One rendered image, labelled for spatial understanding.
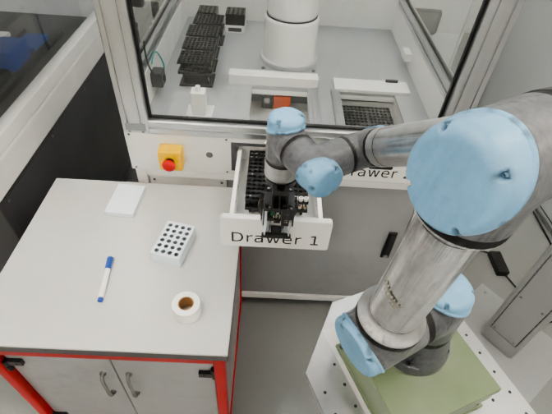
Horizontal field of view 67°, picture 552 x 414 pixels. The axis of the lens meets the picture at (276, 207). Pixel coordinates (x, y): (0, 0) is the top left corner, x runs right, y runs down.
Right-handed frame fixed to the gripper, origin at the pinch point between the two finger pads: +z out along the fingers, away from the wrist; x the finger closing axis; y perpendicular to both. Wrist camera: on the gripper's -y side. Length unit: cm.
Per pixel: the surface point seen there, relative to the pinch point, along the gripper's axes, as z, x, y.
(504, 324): 71, 99, -17
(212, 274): 14.5, -16.4, 5.2
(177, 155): 0.3, -30.3, -27.5
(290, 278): 69, 10, -34
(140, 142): 0, -42, -32
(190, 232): 10.8, -24.0, -6.4
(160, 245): 11.8, -31.6, -1.9
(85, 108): 23, -83, -84
